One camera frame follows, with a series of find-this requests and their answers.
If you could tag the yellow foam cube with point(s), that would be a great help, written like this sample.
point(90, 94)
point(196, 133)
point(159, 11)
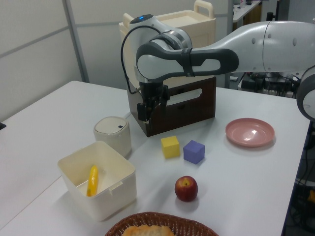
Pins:
point(169, 147)

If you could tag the long toy bread loaf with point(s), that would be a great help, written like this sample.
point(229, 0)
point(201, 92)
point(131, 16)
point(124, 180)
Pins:
point(147, 231)

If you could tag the red toy apple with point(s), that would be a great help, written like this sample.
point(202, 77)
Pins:
point(185, 189)

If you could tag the background office desk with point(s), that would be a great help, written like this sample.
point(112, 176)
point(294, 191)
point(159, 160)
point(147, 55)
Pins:
point(246, 11)

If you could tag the pink plastic plate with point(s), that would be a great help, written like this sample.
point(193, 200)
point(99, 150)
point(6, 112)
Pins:
point(249, 132)

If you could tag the purple foam cube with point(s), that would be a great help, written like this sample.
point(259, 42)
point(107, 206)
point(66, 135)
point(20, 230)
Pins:
point(194, 152)

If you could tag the dark brown wooden box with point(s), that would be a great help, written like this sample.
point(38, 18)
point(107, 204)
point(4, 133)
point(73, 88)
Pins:
point(192, 110)

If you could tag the cream plastic container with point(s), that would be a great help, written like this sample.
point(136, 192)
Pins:
point(118, 196)

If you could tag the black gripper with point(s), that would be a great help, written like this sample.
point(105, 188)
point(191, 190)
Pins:
point(153, 92)

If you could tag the small cream lidded bin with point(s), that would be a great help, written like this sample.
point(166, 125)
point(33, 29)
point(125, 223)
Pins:
point(113, 140)

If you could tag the yellow toy banana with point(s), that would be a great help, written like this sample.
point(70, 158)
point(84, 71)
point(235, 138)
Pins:
point(93, 179)

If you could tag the brown wicker basket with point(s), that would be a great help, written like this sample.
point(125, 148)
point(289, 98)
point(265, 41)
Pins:
point(147, 217)

